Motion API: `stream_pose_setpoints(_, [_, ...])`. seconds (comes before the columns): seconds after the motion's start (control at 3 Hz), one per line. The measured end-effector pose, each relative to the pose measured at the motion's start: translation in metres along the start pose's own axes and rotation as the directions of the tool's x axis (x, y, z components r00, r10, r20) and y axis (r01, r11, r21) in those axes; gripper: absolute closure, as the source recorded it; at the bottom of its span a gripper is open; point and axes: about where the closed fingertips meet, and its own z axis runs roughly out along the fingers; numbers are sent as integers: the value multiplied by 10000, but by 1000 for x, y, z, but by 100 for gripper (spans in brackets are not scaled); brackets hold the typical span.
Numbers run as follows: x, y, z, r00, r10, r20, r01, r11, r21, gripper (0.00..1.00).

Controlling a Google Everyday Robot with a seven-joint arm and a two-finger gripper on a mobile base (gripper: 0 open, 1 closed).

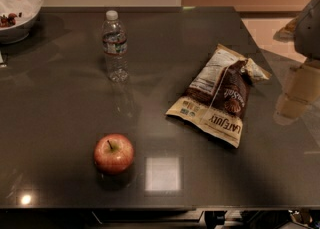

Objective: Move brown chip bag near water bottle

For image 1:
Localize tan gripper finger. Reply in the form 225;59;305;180
273;93;308;126

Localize brown chip bag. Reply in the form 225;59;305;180
166;44;271;148

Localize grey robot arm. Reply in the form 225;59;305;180
274;0;320;125

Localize clear plastic water bottle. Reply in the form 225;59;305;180
102;10;129;82

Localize red apple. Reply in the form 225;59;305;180
93;134;134;175

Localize white bowl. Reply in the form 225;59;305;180
0;0;43;44

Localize red snacks in bowl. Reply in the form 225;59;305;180
0;13;22;28

